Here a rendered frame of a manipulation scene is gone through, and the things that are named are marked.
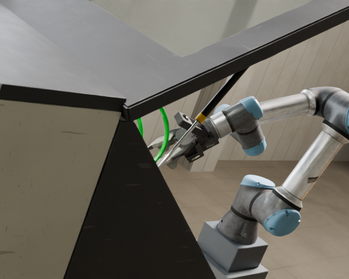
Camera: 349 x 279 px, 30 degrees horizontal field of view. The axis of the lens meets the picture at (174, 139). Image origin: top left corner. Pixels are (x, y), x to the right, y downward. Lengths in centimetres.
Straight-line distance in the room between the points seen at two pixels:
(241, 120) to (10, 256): 88
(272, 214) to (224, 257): 27
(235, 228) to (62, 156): 118
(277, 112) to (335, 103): 20
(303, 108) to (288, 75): 402
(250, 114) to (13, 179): 91
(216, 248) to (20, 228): 118
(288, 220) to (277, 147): 448
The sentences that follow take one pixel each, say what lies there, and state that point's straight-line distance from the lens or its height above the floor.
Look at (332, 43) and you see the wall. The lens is 666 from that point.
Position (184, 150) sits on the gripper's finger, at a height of 126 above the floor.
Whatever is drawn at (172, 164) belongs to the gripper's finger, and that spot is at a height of 120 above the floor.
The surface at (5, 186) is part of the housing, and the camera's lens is 129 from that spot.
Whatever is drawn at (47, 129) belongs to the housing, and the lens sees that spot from 127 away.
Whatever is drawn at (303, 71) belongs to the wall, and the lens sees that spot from 647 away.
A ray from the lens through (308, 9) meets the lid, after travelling 166.
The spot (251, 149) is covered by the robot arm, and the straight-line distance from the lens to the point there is 206.
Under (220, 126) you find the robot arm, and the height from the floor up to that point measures 135.
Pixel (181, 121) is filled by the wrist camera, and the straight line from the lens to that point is 191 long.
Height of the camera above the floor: 186
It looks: 17 degrees down
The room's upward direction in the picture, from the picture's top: 21 degrees clockwise
